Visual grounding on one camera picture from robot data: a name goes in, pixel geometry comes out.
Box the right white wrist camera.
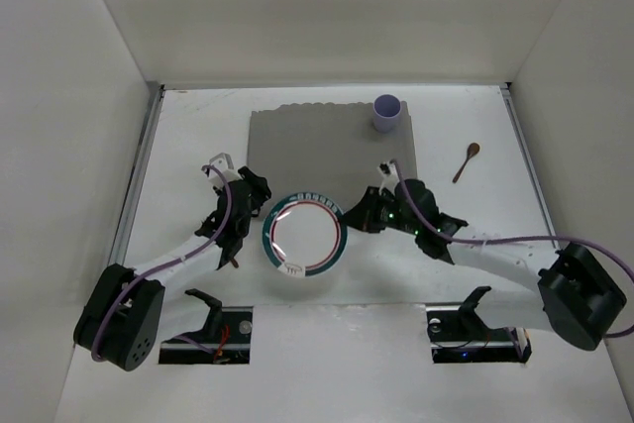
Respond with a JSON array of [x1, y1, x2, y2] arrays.
[[377, 160, 399, 193]]

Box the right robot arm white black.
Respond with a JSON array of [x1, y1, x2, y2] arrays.
[[341, 179, 627, 351]]

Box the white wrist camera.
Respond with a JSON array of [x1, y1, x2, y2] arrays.
[[377, 160, 399, 193], [201, 153, 242, 187]]

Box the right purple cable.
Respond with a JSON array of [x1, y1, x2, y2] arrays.
[[390, 159, 634, 340]]

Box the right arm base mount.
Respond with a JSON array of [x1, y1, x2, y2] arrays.
[[427, 307, 532, 365]]

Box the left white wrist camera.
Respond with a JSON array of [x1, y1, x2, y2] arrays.
[[201, 153, 242, 187]]

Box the brown wooden spoon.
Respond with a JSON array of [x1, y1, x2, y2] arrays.
[[452, 143, 480, 183]]

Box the white plate green red rim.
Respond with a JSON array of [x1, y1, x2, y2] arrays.
[[262, 191, 348, 278]]

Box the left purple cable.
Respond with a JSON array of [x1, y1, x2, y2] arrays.
[[91, 164, 237, 363]]

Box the aluminium table rail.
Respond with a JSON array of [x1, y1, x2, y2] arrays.
[[95, 81, 165, 281], [499, 82, 554, 233]]

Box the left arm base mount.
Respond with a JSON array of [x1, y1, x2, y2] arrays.
[[158, 307, 254, 366]]

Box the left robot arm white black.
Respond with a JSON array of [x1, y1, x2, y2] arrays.
[[73, 160, 271, 371]]

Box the right aluminium table rail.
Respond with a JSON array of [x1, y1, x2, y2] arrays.
[[499, 82, 554, 233]]

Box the grey cloth placemat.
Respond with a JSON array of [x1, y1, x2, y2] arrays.
[[247, 102, 418, 216]]

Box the lilac plastic cup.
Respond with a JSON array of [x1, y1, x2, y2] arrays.
[[372, 94, 401, 133]]

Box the purple cable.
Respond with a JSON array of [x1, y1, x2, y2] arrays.
[[390, 159, 634, 340], [91, 164, 237, 363]]

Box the left aluminium table rail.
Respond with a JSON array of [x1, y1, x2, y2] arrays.
[[95, 81, 165, 281]]

